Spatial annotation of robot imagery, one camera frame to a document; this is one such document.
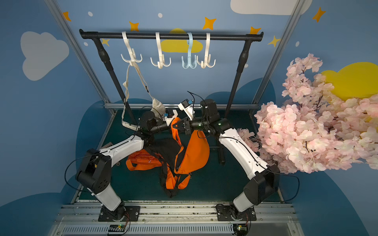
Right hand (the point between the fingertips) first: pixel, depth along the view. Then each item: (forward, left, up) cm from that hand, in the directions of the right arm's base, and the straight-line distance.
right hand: (177, 124), depth 69 cm
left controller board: (-40, +29, -37) cm, 61 cm away
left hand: (+10, -2, -4) cm, 11 cm away
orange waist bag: (-7, +22, -26) cm, 35 cm away
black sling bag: (+1, +8, -27) cm, 28 cm away
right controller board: (-37, -34, -37) cm, 62 cm away
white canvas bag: (+14, +13, -3) cm, 19 cm away
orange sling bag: (-3, -8, -27) cm, 28 cm away
